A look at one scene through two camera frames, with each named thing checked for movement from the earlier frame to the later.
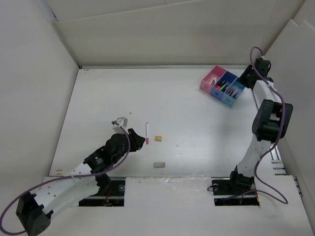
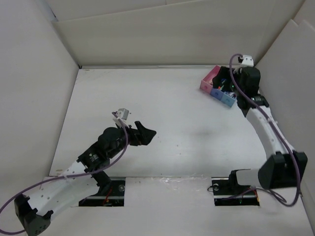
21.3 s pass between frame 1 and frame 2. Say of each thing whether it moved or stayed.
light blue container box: stayed
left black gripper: moved
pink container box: stayed
